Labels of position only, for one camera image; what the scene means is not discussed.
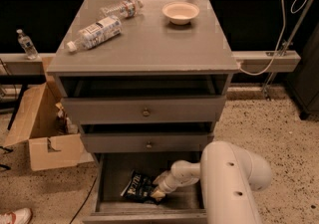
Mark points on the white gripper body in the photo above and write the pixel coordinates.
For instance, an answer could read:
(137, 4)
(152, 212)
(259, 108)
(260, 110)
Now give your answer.
(164, 185)

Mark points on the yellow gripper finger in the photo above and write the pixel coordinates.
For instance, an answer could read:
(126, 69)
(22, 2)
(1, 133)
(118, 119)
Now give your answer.
(158, 195)
(161, 178)

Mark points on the blue chip bag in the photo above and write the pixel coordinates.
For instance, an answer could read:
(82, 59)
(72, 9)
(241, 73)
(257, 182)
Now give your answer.
(140, 189)

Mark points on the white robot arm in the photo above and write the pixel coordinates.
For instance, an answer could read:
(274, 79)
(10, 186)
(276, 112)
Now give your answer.
(228, 176)

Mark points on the grey open bottom drawer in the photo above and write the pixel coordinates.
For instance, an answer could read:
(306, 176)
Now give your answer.
(184, 206)

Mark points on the grey top drawer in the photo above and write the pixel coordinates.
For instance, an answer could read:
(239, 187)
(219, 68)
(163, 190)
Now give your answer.
(122, 111)

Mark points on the grey middle drawer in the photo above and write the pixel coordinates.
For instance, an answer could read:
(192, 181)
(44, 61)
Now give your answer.
(145, 142)

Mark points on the grey drawer cabinet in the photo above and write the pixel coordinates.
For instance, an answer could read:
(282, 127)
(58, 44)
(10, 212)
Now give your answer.
(151, 59)

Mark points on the open cardboard box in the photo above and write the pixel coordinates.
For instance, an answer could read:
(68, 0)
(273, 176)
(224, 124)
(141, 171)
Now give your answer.
(41, 121)

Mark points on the white red sneaker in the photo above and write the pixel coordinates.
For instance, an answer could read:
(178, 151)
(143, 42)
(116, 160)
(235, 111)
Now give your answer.
(21, 216)

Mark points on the large white-label water bottle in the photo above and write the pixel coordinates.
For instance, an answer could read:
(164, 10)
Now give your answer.
(96, 34)

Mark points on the dark cabinet at right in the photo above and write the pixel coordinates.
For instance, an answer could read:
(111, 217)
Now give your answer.
(304, 81)

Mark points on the white paper bowl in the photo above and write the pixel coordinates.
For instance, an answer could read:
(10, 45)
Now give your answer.
(180, 13)

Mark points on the small clear water bottle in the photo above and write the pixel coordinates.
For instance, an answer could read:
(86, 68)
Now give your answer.
(123, 10)

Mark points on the upright water bottle on ledge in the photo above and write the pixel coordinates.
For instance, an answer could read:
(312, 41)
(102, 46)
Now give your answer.
(27, 45)

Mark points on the metal diagonal pole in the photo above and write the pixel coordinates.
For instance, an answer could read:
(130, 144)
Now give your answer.
(271, 77)

